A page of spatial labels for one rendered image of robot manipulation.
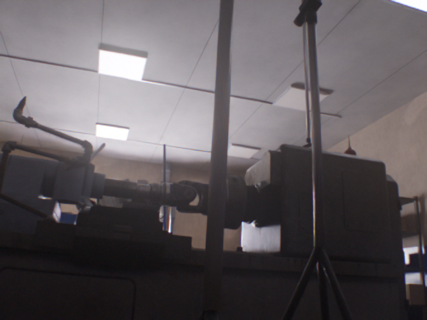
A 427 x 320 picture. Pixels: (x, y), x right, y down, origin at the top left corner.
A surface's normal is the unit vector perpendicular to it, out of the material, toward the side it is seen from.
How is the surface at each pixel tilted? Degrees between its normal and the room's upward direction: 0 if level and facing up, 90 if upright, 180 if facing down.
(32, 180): 70
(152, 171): 90
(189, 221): 90
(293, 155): 90
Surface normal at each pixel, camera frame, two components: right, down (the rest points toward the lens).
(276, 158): 0.27, -0.30
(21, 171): 0.27, -0.53
